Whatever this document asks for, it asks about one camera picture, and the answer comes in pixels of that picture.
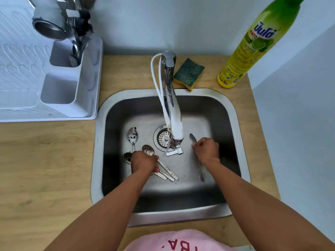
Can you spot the person's right hand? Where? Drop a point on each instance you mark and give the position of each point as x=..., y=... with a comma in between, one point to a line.
x=208, y=151

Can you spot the green and yellow sponge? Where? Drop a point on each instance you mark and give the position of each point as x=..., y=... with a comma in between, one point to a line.
x=188, y=73

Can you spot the person's right forearm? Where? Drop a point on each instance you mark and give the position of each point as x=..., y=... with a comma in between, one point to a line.
x=261, y=214

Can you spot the pink shirt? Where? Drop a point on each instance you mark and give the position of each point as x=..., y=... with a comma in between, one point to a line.
x=183, y=241

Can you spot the stainless steel sink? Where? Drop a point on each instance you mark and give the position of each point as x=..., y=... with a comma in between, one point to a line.
x=217, y=122

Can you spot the white drain tray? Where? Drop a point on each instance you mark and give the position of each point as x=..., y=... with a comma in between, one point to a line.
x=94, y=75

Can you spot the chrome faucet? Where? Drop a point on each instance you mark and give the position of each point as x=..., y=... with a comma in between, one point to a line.
x=175, y=120

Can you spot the steel fork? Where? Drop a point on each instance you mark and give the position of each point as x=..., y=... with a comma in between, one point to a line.
x=86, y=39
x=70, y=28
x=87, y=2

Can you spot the person's left forearm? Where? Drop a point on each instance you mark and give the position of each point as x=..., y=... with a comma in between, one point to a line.
x=104, y=214

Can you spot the stainless steel cup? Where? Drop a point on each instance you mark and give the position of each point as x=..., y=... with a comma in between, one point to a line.
x=49, y=26

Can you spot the person's left hand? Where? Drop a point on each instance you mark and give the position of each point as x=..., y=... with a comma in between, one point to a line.
x=145, y=163

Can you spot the small steel spoon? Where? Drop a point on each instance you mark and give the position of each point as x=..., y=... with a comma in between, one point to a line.
x=75, y=53

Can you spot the yellow green dish soap bottle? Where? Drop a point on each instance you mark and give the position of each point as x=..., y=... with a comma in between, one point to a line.
x=256, y=41

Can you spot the stainless steel spoon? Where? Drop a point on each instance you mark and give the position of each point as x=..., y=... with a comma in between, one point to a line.
x=127, y=158
x=201, y=172
x=132, y=135
x=147, y=150

